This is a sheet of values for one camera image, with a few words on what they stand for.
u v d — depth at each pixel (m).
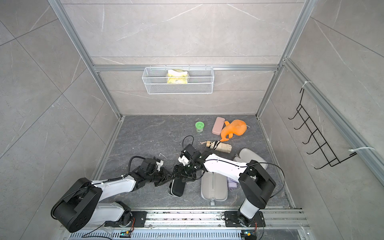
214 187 0.83
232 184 0.84
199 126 1.07
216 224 0.73
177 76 0.88
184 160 0.78
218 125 1.12
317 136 0.67
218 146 0.95
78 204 0.42
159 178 0.76
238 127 1.04
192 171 0.70
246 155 0.95
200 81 0.88
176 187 0.78
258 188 0.44
